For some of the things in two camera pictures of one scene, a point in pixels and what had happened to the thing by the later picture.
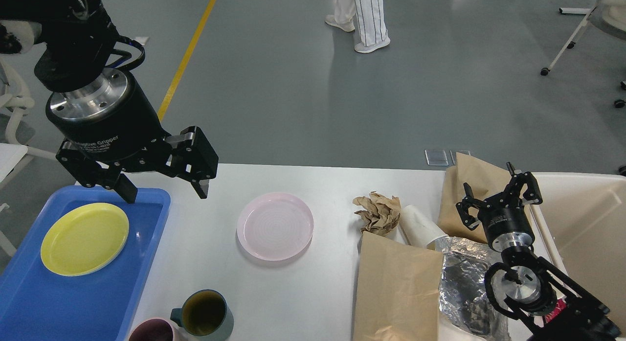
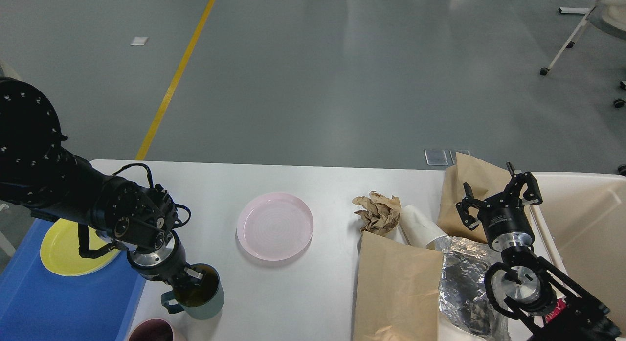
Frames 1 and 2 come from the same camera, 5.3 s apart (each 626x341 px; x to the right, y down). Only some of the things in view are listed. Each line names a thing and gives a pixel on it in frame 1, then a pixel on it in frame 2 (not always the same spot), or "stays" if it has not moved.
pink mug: [152, 329] stays
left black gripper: [110, 122] → [167, 263]
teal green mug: [205, 315] → [204, 300]
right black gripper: [505, 222] stays
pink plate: [275, 227] stays
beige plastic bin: [582, 216] stays
